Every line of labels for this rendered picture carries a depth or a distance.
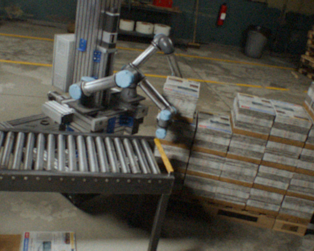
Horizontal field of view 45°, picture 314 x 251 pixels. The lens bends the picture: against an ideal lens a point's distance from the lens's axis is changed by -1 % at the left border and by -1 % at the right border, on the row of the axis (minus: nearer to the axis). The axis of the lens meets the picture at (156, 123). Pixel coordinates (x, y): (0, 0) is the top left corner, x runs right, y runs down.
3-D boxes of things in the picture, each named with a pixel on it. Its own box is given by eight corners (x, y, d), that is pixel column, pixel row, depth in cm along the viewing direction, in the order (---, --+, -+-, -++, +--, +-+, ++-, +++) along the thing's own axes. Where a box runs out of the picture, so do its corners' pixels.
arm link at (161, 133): (167, 130, 267) (165, 140, 270) (168, 124, 277) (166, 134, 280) (156, 127, 267) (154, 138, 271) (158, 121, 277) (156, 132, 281)
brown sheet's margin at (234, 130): (229, 114, 338) (231, 110, 336) (261, 121, 336) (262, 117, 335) (232, 132, 303) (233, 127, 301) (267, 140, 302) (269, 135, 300)
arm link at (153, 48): (120, 76, 337) (165, 33, 332) (116, 70, 350) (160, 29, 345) (129, 84, 344) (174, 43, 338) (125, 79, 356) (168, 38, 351)
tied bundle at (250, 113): (229, 115, 338) (236, 91, 329) (261, 122, 337) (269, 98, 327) (231, 133, 304) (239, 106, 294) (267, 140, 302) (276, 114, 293)
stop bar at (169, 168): (158, 140, 275) (158, 138, 274) (174, 174, 237) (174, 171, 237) (153, 140, 274) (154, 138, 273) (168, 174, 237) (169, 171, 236)
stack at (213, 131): (149, 179, 374) (165, 101, 340) (266, 204, 370) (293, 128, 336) (144, 202, 339) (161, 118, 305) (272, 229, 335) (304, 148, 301)
